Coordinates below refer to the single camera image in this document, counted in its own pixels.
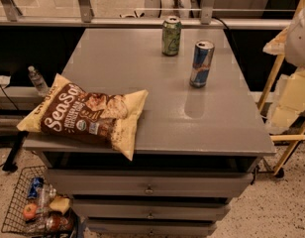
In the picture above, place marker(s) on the yellow sponge in basket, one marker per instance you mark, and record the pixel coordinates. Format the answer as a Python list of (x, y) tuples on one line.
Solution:
[(60, 204)]

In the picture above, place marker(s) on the clear plastic water bottle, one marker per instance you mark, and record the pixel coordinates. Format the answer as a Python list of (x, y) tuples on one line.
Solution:
[(38, 81)]

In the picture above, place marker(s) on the blue can in basket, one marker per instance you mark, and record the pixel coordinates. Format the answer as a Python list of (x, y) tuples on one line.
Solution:
[(35, 187)]

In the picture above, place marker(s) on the clear bottle in basket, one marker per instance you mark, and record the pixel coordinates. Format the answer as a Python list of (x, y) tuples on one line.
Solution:
[(46, 196)]

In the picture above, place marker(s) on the red bottle in basket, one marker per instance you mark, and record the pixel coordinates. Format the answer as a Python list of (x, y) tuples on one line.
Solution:
[(59, 223)]

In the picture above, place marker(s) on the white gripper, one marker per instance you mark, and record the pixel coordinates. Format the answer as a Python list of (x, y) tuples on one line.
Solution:
[(299, 39)]

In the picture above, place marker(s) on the brown sea salt chip bag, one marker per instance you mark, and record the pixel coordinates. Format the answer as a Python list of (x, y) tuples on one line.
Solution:
[(69, 111)]

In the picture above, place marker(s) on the grey drawer cabinet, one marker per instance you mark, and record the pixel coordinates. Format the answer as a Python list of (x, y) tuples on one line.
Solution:
[(196, 148)]

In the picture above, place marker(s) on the red apple in basket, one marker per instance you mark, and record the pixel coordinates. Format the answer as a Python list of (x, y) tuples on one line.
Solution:
[(29, 211)]

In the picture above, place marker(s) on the black wire basket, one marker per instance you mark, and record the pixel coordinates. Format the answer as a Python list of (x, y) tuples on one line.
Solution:
[(14, 222)]

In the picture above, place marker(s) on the blue silver redbull can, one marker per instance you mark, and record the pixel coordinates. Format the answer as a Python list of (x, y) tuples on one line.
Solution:
[(202, 59)]

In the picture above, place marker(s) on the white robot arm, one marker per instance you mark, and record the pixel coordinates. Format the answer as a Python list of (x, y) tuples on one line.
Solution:
[(294, 51)]

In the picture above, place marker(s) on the yellow wooden frame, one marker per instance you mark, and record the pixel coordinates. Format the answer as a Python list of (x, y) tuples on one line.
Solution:
[(294, 139)]

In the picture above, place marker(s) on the green soda can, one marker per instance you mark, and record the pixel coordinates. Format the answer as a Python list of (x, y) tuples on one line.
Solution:
[(171, 32)]

